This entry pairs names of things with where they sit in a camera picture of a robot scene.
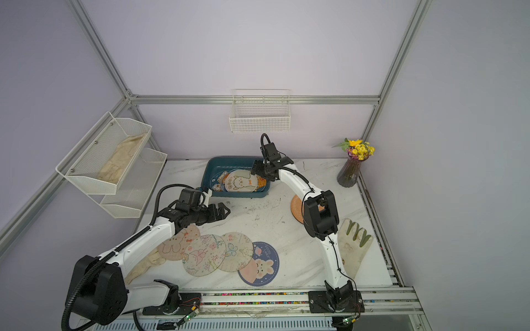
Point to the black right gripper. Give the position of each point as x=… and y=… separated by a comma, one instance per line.
x=259, y=169

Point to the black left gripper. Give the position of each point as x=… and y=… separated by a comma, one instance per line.
x=213, y=216

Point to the teal orange cats coaster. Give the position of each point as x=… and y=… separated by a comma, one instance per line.
x=217, y=181

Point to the cream dog bone coaster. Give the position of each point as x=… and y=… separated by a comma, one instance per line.
x=240, y=181

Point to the cream butterfly coaster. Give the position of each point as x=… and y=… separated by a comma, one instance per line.
x=239, y=252

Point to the plain orange coaster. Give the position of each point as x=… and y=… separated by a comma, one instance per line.
x=297, y=209

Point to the cream pink bow coaster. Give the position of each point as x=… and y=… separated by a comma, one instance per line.
x=204, y=255

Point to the purple pink bunny coaster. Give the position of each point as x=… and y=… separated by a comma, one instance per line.
x=263, y=267

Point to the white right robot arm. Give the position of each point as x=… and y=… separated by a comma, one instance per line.
x=320, y=219

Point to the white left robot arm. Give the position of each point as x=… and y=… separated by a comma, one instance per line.
x=97, y=289

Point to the teal plastic storage box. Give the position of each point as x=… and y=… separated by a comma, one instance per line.
x=229, y=164

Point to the ribbed glass vase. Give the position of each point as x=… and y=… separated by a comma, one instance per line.
x=350, y=172

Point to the cream glove on table left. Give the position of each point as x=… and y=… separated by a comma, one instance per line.
x=153, y=259

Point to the yellow flower bouquet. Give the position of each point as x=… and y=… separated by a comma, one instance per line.
x=356, y=149

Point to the lower white mesh shelf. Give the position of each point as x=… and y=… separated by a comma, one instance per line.
x=137, y=187

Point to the white mesh shelf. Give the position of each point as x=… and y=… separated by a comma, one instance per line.
x=83, y=163
x=137, y=187

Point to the white green glove on table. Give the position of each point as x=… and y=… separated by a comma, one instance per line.
x=353, y=242

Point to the cream glove in shelf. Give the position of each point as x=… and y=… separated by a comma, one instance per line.
x=116, y=166

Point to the upper white mesh shelf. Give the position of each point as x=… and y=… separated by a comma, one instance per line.
x=83, y=163

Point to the white wire wall basket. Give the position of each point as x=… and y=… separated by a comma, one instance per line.
x=260, y=110

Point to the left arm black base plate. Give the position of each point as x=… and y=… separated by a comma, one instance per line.
x=180, y=305

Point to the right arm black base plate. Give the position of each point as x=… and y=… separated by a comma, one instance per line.
x=322, y=302

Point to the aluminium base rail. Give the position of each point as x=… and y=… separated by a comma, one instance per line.
x=295, y=302

